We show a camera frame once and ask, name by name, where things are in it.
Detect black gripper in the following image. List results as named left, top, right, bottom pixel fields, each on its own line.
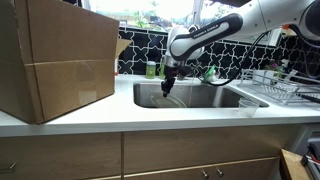
left=161, top=56, right=187, bottom=97

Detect colourful floral ceramic plate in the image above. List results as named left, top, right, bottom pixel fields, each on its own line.
left=150, top=92, right=186, bottom=108

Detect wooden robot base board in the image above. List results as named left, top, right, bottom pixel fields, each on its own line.
left=279, top=149, right=311, bottom=180

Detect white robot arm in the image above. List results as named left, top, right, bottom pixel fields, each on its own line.
left=161, top=0, right=320, bottom=97

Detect stainless steel sink basin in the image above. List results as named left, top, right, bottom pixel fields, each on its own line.
left=133, top=82, right=268, bottom=108

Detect green dish sponge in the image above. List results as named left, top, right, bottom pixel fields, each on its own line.
left=203, top=66, right=218, bottom=83

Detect brushed steel kitchen faucet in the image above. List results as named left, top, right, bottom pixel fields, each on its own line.
left=176, top=24, right=204, bottom=81

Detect green soap bottle white cap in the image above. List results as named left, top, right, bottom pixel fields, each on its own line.
left=145, top=61, right=156, bottom=79

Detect clear plastic cup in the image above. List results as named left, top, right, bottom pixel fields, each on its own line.
left=238, top=98, right=259, bottom=117

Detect wooden lower cabinets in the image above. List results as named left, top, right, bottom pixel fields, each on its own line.
left=0, top=125, right=299, bottom=180

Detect brown cardboard box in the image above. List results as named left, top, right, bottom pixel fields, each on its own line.
left=0, top=0, right=123, bottom=124

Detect metal wire dish rack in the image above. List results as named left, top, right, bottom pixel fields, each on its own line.
left=239, top=69, right=320, bottom=105

